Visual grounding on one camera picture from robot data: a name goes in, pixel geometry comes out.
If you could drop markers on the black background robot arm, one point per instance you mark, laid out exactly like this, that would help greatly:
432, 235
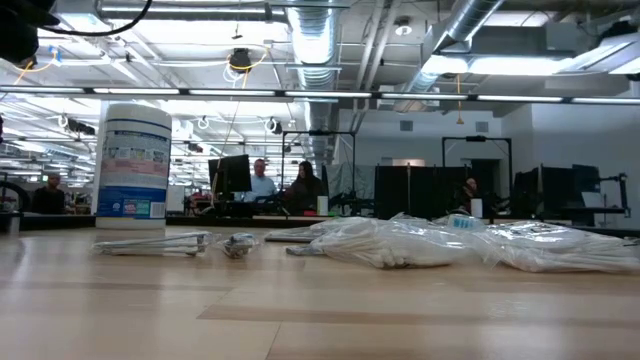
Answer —
355, 205

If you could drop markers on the white wipes canister blue label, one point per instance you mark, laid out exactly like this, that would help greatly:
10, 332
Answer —
132, 165

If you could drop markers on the black computer monitor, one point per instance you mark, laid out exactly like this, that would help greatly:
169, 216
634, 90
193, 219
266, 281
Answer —
230, 175

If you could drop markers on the clear bag of cotton swabs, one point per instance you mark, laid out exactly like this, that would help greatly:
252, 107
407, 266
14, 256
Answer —
560, 247
390, 247

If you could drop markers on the black gantry frame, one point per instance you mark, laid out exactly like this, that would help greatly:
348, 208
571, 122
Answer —
475, 138
320, 133

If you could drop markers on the small bagged nail clipper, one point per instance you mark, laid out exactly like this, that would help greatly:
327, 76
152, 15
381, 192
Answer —
239, 246

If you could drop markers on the white cup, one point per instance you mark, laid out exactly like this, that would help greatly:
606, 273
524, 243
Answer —
323, 206
476, 208

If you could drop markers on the black monitor group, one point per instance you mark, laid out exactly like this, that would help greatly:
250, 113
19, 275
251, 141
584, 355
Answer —
555, 190

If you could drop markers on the long ceiling light strip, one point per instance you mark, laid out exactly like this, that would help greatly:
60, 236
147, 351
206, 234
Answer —
325, 94

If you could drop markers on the dark bin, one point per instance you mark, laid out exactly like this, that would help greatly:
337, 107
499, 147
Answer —
10, 220

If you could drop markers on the black partition screen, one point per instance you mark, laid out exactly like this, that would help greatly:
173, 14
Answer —
425, 192

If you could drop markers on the person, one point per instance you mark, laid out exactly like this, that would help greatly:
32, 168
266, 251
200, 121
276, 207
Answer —
48, 200
305, 192
467, 195
260, 185

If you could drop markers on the grey curtain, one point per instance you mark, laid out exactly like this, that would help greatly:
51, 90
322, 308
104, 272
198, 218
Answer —
350, 180

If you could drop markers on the bright ceiling light panel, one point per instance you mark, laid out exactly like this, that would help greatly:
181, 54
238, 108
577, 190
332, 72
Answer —
500, 65

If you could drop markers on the round ceiling detector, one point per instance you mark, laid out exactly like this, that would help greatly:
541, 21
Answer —
403, 27

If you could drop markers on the silver ribbed ceiling duct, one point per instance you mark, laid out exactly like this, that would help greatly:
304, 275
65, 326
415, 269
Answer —
314, 40

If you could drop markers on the black aluminium table frame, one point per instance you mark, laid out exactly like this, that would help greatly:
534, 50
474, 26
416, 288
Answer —
225, 220

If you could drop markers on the silver smooth ceiling duct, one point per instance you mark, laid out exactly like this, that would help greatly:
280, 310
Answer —
465, 20

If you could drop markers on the small white blue-print packet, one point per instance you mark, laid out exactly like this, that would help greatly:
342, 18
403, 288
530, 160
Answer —
464, 222

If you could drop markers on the clear bagged white toothbrush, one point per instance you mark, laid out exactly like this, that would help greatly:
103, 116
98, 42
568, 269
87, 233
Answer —
150, 245

